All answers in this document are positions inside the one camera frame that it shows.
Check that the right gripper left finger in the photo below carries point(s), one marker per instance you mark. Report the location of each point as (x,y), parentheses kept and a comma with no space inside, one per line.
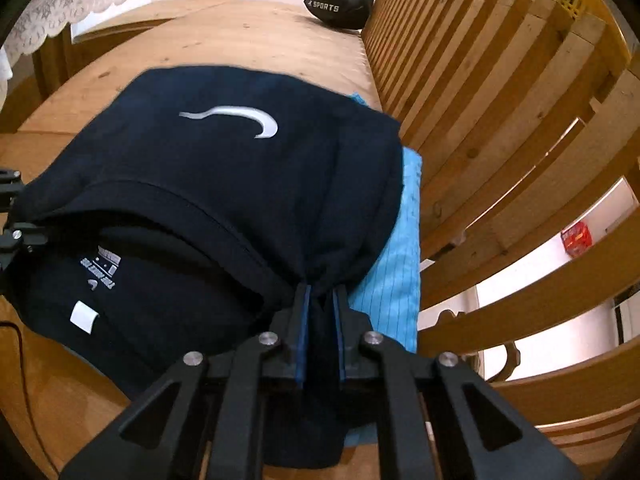
(287,360)

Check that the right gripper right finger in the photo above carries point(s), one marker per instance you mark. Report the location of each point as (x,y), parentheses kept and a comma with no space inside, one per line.
(356,340)

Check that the dark navy sweatshirt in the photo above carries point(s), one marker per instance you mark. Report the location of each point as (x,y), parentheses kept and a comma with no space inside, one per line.
(200,203)

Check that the folded light blue garment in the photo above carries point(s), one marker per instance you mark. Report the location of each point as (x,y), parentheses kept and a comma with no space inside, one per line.
(390,293)

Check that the red box beyond railing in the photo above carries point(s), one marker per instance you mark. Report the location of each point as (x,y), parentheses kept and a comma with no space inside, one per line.
(576,239)

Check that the wooden slatted railing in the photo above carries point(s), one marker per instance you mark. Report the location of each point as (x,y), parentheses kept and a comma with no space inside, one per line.
(524,117)

